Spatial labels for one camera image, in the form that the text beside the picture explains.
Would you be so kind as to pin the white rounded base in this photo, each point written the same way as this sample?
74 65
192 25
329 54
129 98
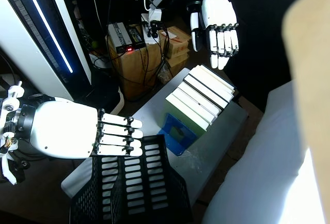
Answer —
119 105

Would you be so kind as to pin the black mesh file rack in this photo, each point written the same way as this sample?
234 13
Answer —
117 195

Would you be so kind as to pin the large cardboard box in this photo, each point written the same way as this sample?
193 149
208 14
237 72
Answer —
134 74

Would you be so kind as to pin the small green ball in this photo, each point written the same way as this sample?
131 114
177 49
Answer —
95 44

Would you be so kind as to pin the silver power supply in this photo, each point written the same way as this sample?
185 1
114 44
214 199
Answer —
118 35

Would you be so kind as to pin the white column with light strip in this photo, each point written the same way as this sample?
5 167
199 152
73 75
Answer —
15 28

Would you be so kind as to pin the clear plastic bag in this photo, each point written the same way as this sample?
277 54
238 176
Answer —
165 75

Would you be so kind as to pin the blue metal bookend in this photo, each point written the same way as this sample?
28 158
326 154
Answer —
178 145

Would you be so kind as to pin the black power supply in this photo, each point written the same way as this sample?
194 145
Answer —
136 37

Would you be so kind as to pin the green cover book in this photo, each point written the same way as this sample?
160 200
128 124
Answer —
180 115

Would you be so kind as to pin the white power strip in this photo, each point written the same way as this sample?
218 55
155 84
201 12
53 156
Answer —
150 40

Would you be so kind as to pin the small plain cardboard box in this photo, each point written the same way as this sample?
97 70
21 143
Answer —
178 64

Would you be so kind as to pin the small cardboard box with label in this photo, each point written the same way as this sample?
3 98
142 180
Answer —
178 40

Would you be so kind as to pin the white power adapter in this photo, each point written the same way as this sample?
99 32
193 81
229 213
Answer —
155 14

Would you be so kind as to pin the white book letter K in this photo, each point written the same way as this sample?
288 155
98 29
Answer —
214 82

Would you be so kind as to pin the cream spine book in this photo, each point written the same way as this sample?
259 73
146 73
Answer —
214 76

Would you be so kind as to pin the white backdrop sheet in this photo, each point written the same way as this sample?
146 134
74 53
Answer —
257 157

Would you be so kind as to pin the beige blurred panel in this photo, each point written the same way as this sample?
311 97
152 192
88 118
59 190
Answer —
314 53

